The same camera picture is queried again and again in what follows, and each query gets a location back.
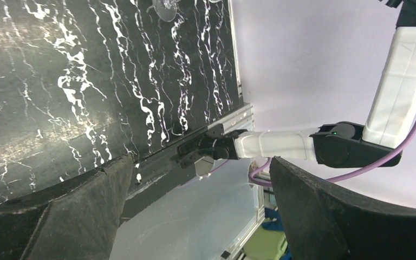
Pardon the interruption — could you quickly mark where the black front mounting rail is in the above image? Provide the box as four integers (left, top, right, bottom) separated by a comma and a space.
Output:
119, 123, 224, 224

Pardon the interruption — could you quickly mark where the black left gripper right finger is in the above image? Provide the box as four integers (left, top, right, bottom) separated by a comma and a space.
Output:
269, 157, 416, 259

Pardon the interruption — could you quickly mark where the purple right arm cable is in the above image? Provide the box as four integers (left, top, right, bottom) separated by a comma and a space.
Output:
248, 61, 416, 188

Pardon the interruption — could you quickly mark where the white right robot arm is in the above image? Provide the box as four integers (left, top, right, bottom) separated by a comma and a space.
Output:
177, 1, 416, 168

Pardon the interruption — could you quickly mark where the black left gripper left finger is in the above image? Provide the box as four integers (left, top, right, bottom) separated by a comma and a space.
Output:
0, 155, 134, 259

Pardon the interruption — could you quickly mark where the clear tumbler glass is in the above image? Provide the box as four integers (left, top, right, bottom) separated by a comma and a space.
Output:
153, 0, 178, 22

